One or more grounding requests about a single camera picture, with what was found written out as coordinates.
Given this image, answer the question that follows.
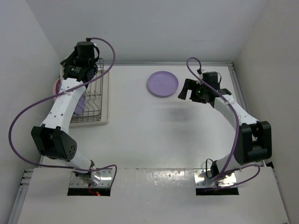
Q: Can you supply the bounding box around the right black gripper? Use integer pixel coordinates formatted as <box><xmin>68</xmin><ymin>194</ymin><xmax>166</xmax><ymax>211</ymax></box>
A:
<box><xmin>178</xmin><ymin>79</ymin><xmax>208</xmax><ymax>104</ymax></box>

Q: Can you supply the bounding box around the pink plate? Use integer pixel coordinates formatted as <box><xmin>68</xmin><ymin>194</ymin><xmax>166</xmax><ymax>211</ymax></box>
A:
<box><xmin>52</xmin><ymin>79</ymin><xmax>61</xmax><ymax>95</ymax></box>

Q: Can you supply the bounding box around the purple plate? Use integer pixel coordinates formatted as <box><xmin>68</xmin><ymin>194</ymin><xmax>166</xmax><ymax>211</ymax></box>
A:
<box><xmin>74</xmin><ymin>94</ymin><xmax>85</xmax><ymax>114</ymax></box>
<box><xmin>147</xmin><ymin>71</ymin><xmax>179</xmax><ymax>98</ymax></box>

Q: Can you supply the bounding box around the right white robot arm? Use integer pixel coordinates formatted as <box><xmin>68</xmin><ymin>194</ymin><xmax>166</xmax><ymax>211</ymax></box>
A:
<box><xmin>178</xmin><ymin>72</ymin><xmax>272</xmax><ymax>178</ymax></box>

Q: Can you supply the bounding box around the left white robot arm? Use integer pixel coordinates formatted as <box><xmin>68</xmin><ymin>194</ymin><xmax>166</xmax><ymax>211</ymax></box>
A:
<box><xmin>31</xmin><ymin>41</ymin><xmax>99</xmax><ymax>174</ymax></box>

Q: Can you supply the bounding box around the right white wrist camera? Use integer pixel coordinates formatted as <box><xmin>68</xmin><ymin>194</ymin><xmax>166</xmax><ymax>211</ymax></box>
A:
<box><xmin>197</xmin><ymin>69</ymin><xmax>207</xmax><ymax>81</ymax></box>

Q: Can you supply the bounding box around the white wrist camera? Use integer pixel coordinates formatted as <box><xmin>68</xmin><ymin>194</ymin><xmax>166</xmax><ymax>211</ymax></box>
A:
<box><xmin>86</xmin><ymin>38</ymin><xmax>98</xmax><ymax>47</ymax></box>
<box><xmin>197</xmin><ymin>69</ymin><xmax>207</xmax><ymax>81</ymax></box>

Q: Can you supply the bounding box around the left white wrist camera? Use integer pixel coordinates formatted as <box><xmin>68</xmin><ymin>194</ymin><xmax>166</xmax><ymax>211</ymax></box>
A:
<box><xmin>86</xmin><ymin>38</ymin><xmax>98</xmax><ymax>47</ymax></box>

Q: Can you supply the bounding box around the black wire dish rack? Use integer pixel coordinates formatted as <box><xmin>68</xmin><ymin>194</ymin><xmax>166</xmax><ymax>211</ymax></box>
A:
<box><xmin>59</xmin><ymin>58</ymin><xmax>105</xmax><ymax>122</ymax></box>

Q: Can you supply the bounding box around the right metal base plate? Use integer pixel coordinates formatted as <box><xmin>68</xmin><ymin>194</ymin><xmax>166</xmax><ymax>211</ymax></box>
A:
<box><xmin>193</xmin><ymin>168</ymin><xmax>237</xmax><ymax>189</ymax></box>

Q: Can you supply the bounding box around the metal base plate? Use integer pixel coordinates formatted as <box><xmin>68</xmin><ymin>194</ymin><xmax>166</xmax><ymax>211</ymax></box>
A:
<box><xmin>193</xmin><ymin>168</ymin><xmax>237</xmax><ymax>189</ymax></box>
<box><xmin>69</xmin><ymin>168</ymin><xmax>112</xmax><ymax>189</ymax></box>

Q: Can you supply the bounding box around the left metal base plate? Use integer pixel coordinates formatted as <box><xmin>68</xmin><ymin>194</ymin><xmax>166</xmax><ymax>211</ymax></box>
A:
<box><xmin>69</xmin><ymin>168</ymin><xmax>112</xmax><ymax>189</ymax></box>

